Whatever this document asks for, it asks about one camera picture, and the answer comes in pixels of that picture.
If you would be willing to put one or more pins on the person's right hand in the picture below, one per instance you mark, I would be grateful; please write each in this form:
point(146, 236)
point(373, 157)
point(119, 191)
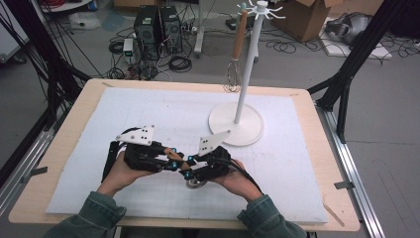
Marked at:
point(237, 185)

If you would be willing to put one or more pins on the grey metal bracket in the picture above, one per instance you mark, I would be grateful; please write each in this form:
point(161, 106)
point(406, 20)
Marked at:
point(345, 185)
point(34, 172)

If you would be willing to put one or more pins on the aluminium rail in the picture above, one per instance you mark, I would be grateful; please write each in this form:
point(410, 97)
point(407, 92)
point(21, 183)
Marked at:
point(345, 158)
point(31, 150)

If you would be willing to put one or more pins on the white foam board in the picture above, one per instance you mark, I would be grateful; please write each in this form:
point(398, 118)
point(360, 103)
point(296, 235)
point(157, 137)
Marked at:
point(379, 51)

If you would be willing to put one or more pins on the white power strip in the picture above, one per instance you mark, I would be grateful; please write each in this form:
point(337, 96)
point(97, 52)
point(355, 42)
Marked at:
point(188, 28)

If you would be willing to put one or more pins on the grey bag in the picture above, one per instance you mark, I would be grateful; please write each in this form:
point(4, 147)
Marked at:
point(356, 26)

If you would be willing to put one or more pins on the thin wooden stick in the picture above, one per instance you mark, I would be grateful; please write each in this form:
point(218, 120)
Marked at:
point(333, 214)

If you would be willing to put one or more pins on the black metal frame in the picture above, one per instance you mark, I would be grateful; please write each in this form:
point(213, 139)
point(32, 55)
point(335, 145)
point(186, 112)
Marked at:
point(54, 92)
point(343, 109)

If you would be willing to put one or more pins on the black computer tower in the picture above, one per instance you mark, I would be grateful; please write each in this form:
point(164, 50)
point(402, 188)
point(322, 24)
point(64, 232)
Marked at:
point(171, 28)
point(147, 29)

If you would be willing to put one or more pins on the clear plastic bag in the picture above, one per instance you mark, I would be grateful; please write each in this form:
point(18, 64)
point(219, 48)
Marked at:
point(84, 20)

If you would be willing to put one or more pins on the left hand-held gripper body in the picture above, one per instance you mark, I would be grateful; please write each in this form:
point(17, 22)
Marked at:
point(138, 135)

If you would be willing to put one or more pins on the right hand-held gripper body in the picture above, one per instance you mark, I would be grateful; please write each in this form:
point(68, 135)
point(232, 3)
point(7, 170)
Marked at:
point(211, 142)

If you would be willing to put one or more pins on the open brown cardboard box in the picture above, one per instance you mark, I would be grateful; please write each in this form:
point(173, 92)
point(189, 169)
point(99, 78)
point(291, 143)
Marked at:
point(303, 16)

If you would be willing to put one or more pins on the white utensil stand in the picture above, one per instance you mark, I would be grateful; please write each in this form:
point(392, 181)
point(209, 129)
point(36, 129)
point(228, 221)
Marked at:
point(236, 129)

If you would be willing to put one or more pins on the white power adapter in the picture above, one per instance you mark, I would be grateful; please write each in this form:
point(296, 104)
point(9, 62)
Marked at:
point(128, 46)

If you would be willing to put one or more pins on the white grid mat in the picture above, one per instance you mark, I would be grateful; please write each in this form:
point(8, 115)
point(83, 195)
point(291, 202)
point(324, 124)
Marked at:
point(264, 172)

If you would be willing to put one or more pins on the person's left hand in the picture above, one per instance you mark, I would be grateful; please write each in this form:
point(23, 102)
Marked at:
point(122, 178)

